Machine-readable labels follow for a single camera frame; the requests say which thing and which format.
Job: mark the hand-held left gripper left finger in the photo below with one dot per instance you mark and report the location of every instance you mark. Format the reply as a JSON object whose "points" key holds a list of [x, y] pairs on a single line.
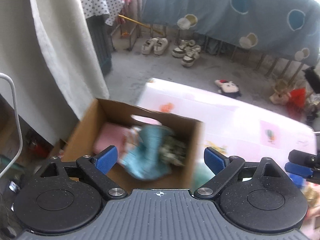
{"points": [[106, 158]]}

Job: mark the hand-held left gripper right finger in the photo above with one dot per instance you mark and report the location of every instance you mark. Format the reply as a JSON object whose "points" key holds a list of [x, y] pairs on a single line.
{"points": [[215, 160]]}

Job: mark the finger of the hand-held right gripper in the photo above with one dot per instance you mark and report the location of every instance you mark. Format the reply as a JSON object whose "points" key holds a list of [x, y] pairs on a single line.
{"points": [[298, 169]]}

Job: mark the blue white packet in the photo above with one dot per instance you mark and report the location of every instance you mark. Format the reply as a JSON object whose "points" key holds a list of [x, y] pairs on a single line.
{"points": [[297, 182]]}

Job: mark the pink mesh sponge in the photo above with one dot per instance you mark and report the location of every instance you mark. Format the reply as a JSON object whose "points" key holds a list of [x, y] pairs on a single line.
{"points": [[110, 135]]}

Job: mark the brown cardboard box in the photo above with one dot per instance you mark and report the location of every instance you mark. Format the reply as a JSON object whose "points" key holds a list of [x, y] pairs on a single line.
{"points": [[82, 130]]}

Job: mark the teal checked cloth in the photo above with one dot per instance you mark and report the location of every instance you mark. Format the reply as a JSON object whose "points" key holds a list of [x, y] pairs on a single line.
{"points": [[150, 155]]}

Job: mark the pink wet wipes pack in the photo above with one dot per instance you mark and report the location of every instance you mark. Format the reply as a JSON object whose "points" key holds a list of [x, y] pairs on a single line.
{"points": [[312, 215]]}

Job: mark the black white mouse plush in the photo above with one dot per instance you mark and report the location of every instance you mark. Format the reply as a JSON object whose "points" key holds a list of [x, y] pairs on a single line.
{"points": [[228, 88]]}

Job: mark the tan plush toy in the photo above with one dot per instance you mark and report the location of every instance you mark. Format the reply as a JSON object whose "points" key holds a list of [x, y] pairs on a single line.
{"points": [[277, 96]]}

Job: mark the brown white sneaker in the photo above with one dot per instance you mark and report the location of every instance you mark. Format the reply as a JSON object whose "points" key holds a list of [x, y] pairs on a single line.
{"points": [[191, 57], [182, 49]]}

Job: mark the metal railing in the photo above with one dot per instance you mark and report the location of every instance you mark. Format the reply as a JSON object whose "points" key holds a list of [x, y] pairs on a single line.
{"points": [[260, 62]]}

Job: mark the dark grey pleated cloth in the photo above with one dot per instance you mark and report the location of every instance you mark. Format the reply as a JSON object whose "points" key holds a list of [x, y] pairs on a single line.
{"points": [[100, 47]]}

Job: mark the white curtain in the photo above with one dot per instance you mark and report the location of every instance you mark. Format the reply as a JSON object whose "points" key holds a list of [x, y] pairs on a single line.
{"points": [[65, 55]]}

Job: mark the rusty metal rack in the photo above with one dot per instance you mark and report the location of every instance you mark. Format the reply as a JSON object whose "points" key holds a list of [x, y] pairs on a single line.
{"points": [[132, 40]]}

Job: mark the yellow pole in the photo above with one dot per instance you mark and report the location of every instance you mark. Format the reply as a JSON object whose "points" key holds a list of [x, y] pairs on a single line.
{"points": [[140, 24]]}

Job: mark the blue patterned hanging blanket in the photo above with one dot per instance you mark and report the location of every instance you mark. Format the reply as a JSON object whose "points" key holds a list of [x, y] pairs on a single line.
{"points": [[212, 10]]}

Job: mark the white star print cloth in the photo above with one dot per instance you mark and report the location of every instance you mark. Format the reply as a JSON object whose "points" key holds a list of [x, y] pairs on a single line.
{"points": [[100, 0]]}

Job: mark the white metal frame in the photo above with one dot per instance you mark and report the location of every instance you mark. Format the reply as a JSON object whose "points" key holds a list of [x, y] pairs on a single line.
{"points": [[16, 116]]}

